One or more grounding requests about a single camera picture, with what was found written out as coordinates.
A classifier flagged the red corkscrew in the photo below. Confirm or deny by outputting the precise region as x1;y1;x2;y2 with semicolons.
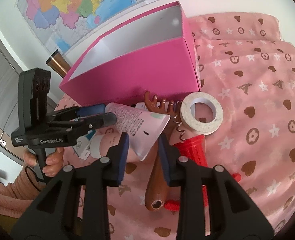
164;122;242;211

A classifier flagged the pink sleeved forearm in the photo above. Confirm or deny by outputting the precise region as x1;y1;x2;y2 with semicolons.
0;166;45;220

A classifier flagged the blue white medicine box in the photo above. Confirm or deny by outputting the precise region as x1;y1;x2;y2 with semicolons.
73;130;96;160

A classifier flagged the pink cosmetic tube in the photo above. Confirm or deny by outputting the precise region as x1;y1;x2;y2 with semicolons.
89;102;171;162

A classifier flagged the person's left hand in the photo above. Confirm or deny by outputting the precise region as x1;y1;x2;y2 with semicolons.
23;147;64;178

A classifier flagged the grey door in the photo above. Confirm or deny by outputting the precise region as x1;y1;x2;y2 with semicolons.
0;23;58;160

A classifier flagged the colourful wall map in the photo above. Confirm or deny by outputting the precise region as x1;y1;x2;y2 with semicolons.
16;0;222;54

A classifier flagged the small white purple bottle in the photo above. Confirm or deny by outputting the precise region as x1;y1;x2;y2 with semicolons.
135;102;148;111

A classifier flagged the white tape roll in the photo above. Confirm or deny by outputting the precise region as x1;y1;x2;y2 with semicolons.
180;92;223;135

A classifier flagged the pink open storage box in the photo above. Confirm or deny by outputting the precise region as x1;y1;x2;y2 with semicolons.
60;2;201;106

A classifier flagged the pink patterned tablecloth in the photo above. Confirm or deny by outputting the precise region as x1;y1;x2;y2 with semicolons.
108;12;295;239

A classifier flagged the copper metal tumbler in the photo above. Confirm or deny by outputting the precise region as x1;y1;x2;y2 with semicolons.
46;49;71;78

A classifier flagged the brown wooden comb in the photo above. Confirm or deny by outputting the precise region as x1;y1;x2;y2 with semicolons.
144;91;182;211

